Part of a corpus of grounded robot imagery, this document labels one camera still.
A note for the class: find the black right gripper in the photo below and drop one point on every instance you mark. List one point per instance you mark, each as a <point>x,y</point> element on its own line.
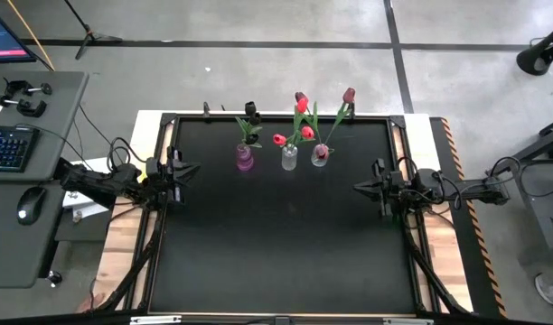
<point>396,189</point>

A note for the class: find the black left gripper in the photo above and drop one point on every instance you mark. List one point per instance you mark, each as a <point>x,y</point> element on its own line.
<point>175,180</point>

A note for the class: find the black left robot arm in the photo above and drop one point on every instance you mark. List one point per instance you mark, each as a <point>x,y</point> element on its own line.
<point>96,185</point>

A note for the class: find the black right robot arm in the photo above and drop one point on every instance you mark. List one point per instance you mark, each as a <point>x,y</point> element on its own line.
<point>475,192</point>

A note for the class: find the pink ribbed glass vase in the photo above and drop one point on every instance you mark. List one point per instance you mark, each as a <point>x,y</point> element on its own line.
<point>245,160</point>

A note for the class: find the short clear ribbed vase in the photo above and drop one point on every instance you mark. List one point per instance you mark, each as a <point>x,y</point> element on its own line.
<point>315,160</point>

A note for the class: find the tall clear diamond-cut vase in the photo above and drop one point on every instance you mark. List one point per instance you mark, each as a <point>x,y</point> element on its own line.
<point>289,159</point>

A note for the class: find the black table mat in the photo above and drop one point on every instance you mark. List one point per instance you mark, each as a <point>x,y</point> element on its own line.
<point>281,262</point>

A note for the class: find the black panel orange striped edge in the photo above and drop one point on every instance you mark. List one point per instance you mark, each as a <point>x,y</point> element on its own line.
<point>473,253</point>

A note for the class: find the black computer mouse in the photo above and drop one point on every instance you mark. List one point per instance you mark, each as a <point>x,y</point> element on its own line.
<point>31,205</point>

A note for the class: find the black c-clamp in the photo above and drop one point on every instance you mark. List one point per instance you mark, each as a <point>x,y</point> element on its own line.
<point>15,86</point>
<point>32,109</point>

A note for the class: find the black round knob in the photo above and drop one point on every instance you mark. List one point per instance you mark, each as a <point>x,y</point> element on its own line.
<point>55,278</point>

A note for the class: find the black tripod stand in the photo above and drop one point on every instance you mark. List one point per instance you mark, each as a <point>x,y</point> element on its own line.
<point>89,34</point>

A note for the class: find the grey metal table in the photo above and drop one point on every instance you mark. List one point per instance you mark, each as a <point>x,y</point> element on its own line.
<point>543,216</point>

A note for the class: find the black backlit keyboard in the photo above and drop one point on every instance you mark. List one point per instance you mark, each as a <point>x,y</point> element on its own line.
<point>10,149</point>

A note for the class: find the person's shoe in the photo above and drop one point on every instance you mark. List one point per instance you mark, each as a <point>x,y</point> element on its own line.
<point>552,295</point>

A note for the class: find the black cylindrical stand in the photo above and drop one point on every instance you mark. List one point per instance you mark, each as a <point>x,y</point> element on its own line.
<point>536,58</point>

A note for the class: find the black framed computer monitor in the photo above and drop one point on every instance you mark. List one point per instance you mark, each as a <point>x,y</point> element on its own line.
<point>5,40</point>

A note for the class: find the black metal table frame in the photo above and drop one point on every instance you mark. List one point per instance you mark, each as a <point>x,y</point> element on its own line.
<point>190,117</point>

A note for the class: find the small black frame clamp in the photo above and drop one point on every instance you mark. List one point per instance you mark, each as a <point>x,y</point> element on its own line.
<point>206,109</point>
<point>352,113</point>

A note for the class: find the silver metal bracket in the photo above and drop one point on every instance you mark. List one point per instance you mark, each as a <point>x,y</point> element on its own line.
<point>407,321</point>
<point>155,319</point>

